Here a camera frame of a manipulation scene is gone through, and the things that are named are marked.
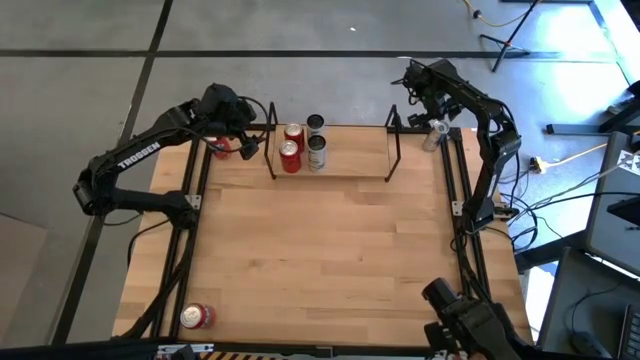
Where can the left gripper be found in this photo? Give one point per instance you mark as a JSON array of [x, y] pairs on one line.
[[225, 110]]

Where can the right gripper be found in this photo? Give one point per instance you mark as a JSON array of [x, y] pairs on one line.
[[432, 92]]

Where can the blue silver Red Bull can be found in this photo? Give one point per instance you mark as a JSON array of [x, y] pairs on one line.
[[433, 141]]

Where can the orange Fanta can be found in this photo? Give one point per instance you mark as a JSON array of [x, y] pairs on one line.
[[222, 150]]

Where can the red cola can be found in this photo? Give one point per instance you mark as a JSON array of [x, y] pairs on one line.
[[291, 162], [295, 131]]

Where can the white Celsius slim can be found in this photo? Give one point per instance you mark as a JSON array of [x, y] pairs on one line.
[[317, 160]]

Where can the pale slim beverage can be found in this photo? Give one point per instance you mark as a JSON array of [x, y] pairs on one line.
[[315, 122]]

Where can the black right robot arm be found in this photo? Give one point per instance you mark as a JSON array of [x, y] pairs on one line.
[[492, 150]]

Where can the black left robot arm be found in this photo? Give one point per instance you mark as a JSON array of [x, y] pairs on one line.
[[140, 156]]

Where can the black tripod stand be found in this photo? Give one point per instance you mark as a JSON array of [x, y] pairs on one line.
[[517, 34]]

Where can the black stand base bar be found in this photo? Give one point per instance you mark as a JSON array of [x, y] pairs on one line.
[[575, 129]]

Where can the red soda can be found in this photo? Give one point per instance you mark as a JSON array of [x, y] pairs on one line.
[[205, 316]]

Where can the black white marker tag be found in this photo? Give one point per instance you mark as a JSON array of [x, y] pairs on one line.
[[630, 162]]

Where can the yellow black hazard tape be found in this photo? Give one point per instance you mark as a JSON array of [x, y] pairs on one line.
[[235, 356]]

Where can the black jointed device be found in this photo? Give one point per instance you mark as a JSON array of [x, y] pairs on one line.
[[470, 320]]

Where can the black monitor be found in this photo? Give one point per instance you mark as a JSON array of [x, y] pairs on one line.
[[627, 210]]

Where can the dark grey desk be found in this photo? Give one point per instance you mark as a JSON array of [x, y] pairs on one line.
[[575, 300]]

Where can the black computer mouse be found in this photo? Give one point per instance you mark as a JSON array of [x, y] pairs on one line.
[[590, 345]]

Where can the black keyboard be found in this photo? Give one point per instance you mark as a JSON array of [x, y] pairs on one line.
[[631, 335]]

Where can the black table frame rail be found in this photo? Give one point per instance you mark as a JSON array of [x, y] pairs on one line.
[[480, 260], [170, 250], [190, 250], [412, 131], [460, 250]]

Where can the white metal bracket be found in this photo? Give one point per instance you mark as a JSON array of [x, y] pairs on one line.
[[193, 201], [457, 208]]

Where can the black frame wooden shelf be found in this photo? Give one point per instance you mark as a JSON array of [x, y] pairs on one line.
[[355, 152]]

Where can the black diagonal frame brace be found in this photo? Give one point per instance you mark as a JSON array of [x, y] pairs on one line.
[[150, 310]]

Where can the black table edge rail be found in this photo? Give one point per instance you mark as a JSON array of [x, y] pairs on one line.
[[300, 348]]

